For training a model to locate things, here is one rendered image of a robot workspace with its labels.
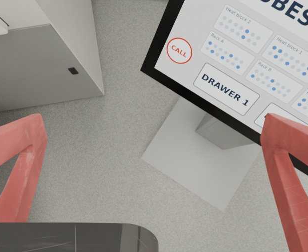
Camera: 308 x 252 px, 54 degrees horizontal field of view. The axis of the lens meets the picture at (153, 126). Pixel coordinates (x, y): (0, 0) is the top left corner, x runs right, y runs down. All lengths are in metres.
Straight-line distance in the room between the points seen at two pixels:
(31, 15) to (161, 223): 1.07
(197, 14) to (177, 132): 1.03
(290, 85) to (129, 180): 1.11
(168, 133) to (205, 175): 0.26
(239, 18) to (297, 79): 0.11
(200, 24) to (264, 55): 0.10
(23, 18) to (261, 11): 0.50
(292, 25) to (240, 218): 1.20
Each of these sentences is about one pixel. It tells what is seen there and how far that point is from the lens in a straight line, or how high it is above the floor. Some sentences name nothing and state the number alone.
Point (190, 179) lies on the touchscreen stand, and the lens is 1.43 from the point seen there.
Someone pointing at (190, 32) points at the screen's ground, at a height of 1.04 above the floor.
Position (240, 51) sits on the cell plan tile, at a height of 1.05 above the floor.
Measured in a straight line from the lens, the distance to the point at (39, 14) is 0.72.
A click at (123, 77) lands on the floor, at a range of 1.52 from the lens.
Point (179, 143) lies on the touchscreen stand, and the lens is 1.42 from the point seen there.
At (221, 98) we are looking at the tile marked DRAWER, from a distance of 0.48.
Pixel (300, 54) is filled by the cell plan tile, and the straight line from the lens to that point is 0.43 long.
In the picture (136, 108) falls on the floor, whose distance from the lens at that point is 1.48.
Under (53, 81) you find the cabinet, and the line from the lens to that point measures 1.16.
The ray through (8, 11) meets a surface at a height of 0.87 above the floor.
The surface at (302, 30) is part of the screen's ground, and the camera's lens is 0.42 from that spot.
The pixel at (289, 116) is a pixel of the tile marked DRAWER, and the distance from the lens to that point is 0.48.
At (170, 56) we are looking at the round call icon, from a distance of 0.48.
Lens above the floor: 1.45
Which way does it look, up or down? 83 degrees down
